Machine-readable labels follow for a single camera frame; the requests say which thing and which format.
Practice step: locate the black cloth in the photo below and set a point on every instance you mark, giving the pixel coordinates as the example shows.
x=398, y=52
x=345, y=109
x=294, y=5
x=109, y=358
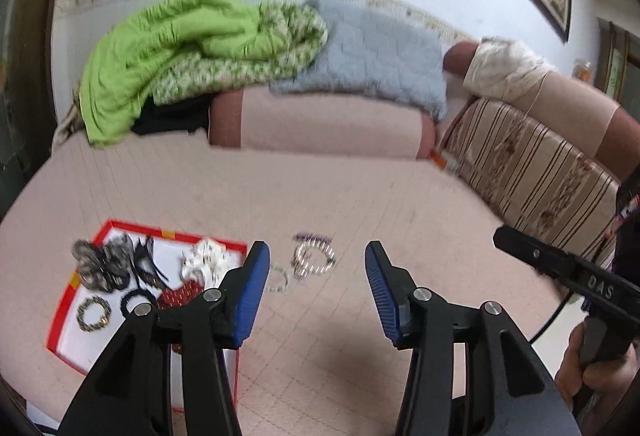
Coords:
x=170, y=116

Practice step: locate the small orange packet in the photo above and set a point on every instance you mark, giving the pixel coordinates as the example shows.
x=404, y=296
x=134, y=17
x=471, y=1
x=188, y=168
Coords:
x=437, y=159

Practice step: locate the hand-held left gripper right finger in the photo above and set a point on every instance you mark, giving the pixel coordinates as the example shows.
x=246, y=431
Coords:
x=382, y=296

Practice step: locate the person's dark clothing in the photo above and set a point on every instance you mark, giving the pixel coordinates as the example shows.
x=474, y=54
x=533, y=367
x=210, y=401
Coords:
x=629, y=211

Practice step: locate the white printed scrunchie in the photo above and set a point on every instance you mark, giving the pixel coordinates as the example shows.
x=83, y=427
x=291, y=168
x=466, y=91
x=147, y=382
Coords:
x=207, y=258

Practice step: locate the pink bolster pillow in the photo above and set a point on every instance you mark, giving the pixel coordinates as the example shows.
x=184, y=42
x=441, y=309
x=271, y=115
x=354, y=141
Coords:
x=320, y=121

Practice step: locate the wooden cabinet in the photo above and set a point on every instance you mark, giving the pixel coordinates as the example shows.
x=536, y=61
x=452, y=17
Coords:
x=620, y=66

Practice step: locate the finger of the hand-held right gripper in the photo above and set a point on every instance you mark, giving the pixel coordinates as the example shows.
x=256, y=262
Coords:
x=535, y=256

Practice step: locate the white lace cloth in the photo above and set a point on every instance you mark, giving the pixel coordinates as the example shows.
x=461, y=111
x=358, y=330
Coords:
x=500, y=66

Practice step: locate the grey quilted blanket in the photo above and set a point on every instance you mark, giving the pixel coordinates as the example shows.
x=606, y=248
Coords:
x=370, y=51

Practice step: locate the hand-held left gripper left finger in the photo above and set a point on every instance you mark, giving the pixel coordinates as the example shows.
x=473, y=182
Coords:
x=252, y=301

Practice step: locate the black hair clip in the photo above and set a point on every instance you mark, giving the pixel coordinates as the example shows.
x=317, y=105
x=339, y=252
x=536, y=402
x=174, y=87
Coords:
x=147, y=261

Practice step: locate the grey patterned scrunchie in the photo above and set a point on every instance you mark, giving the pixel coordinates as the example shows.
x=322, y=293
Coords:
x=87, y=253

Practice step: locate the striped sofa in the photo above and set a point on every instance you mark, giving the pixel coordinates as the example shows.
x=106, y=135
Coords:
x=530, y=166

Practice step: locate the woven patterned cloth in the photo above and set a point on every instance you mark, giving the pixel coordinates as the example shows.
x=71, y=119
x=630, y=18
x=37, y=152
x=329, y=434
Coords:
x=67, y=121

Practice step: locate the orange bottle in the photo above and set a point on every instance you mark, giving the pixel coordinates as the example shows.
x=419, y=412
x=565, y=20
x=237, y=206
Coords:
x=583, y=71

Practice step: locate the red rimmed white box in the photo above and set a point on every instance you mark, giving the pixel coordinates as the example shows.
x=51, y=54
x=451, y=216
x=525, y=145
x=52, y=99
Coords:
x=170, y=256

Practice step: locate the beige bolster pillow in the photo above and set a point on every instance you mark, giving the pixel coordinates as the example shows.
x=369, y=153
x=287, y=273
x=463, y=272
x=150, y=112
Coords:
x=575, y=101

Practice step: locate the person's right hand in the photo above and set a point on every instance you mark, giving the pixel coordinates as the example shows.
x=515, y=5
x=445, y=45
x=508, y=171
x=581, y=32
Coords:
x=600, y=381

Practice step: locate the green floral-lined quilt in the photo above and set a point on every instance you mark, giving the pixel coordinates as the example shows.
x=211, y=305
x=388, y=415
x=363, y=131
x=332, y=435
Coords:
x=150, y=46

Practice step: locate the red beaded accessory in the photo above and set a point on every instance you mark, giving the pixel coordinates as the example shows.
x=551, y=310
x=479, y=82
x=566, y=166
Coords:
x=180, y=293

